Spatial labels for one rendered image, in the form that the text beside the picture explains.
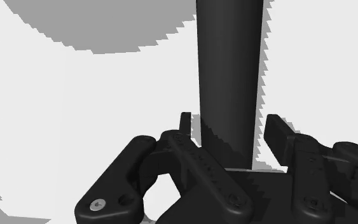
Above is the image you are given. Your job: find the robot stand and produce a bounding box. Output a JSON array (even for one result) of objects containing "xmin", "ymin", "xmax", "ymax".
[{"xmin": 195, "ymin": 0, "xmax": 265, "ymax": 171}]

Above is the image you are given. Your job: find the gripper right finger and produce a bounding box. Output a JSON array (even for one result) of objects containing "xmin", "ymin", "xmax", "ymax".
[{"xmin": 263, "ymin": 113, "xmax": 358, "ymax": 224}]

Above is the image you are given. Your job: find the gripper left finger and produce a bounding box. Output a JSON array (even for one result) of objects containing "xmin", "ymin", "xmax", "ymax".
[{"xmin": 74, "ymin": 111, "xmax": 255, "ymax": 224}]

